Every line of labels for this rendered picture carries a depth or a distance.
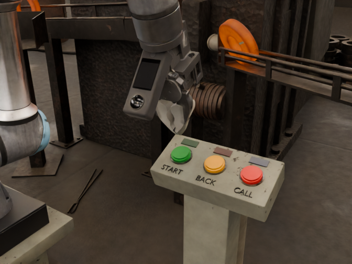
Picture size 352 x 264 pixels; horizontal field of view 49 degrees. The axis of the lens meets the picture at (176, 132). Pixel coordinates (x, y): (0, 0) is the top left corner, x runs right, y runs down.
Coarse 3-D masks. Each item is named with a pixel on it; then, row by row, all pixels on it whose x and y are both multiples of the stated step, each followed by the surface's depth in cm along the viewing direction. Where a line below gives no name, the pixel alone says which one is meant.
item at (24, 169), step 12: (24, 12) 168; (36, 12) 168; (24, 24) 170; (36, 24) 156; (24, 36) 172; (36, 36) 155; (24, 48) 156; (36, 48) 155; (24, 60) 164; (36, 156) 185; (48, 156) 197; (60, 156) 197; (24, 168) 187; (36, 168) 187; (48, 168) 187
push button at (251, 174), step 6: (246, 168) 71; (252, 168) 71; (258, 168) 71; (240, 174) 71; (246, 174) 70; (252, 174) 70; (258, 174) 70; (246, 180) 70; (252, 180) 69; (258, 180) 69
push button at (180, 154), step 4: (176, 148) 78; (180, 148) 78; (184, 148) 78; (188, 148) 78; (172, 152) 78; (176, 152) 77; (180, 152) 77; (184, 152) 77; (188, 152) 77; (172, 156) 77; (176, 156) 77; (180, 156) 77; (184, 156) 76; (188, 156) 77; (176, 160) 76; (180, 160) 76; (184, 160) 76
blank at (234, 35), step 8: (224, 24) 118; (232, 24) 116; (240, 24) 115; (224, 32) 121; (232, 32) 117; (240, 32) 114; (248, 32) 114; (224, 40) 125; (232, 40) 124; (240, 40) 115; (248, 40) 114; (232, 48) 124; (240, 48) 124; (248, 48) 115; (256, 48) 116; (240, 56) 122; (248, 64) 122
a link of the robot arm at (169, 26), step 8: (176, 8) 61; (168, 16) 56; (176, 16) 57; (136, 24) 58; (144, 24) 57; (152, 24) 56; (160, 24) 56; (168, 24) 57; (176, 24) 58; (136, 32) 60; (144, 32) 58; (152, 32) 57; (160, 32) 57; (168, 32) 58; (176, 32) 58; (144, 40) 59; (152, 40) 58; (160, 40) 58; (168, 40) 59
